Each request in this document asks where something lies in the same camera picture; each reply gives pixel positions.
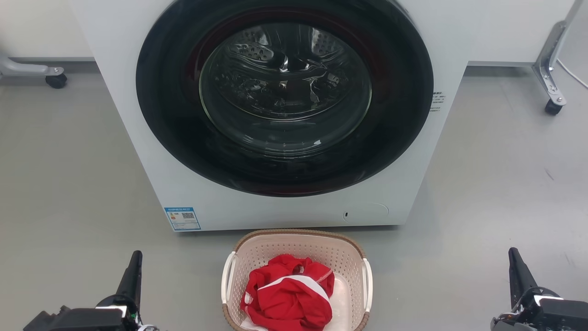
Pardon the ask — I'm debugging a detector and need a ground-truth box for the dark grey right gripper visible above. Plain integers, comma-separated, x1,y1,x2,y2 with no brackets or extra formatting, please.
490,247,588,331

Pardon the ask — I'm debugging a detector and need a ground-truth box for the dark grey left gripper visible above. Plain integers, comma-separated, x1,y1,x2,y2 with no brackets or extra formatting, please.
23,250,159,331

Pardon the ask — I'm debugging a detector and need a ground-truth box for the beige perforated laundry basket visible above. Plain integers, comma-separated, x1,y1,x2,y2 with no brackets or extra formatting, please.
221,228,373,331

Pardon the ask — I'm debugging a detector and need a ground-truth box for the blue energy label sticker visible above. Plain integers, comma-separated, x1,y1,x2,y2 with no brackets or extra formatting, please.
164,206,202,232

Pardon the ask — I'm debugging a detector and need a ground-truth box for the white front-load washing machine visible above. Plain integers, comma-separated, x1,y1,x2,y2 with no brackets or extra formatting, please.
69,0,488,232

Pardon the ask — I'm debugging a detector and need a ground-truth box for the red garment with white stripe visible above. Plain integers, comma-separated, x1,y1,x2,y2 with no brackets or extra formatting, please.
240,254,335,331

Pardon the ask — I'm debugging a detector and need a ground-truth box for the black round washing machine door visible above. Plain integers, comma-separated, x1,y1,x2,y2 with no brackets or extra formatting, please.
136,0,435,198

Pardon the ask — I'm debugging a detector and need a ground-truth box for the grey metal stand leg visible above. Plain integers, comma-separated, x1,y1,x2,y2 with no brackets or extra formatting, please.
531,0,585,106
0,54,65,82

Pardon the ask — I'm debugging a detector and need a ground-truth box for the thin white cable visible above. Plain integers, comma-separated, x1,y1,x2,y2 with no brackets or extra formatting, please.
555,58,588,90

